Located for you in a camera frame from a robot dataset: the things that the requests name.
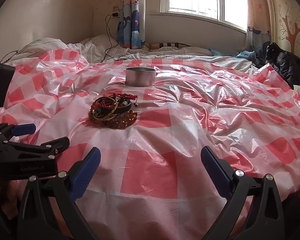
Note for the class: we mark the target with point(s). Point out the pink cartoon curtain right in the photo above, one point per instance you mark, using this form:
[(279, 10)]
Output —
[(258, 27)]

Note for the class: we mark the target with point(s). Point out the white striped duvet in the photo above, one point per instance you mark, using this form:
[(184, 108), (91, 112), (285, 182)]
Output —
[(101, 48)]

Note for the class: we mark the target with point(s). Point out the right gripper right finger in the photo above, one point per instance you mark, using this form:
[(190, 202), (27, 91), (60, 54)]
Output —
[(265, 219)]

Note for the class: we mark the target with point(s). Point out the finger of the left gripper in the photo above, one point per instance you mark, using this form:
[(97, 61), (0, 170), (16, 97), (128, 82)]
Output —
[(17, 130), (25, 151)]

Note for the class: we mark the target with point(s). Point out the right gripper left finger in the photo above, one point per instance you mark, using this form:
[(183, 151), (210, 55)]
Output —
[(38, 218)]

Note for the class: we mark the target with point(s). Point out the black puffy jacket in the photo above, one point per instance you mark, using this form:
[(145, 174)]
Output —
[(285, 63)]

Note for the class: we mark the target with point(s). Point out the pink checkered plastic sheet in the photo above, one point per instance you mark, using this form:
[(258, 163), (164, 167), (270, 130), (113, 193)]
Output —
[(151, 183)]

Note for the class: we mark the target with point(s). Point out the striped pillow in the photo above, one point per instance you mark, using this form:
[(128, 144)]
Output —
[(162, 45)]

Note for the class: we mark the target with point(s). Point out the round metal tin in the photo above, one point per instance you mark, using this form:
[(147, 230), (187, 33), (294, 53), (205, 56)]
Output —
[(140, 76)]

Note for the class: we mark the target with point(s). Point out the wardrobe with tree decal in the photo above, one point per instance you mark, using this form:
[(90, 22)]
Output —
[(287, 34)]

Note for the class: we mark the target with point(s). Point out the blue cartoon curtain left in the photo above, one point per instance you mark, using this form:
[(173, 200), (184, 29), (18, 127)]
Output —
[(131, 27)]

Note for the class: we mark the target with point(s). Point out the blue plastic bag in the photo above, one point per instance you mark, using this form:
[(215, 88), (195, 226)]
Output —
[(248, 55)]

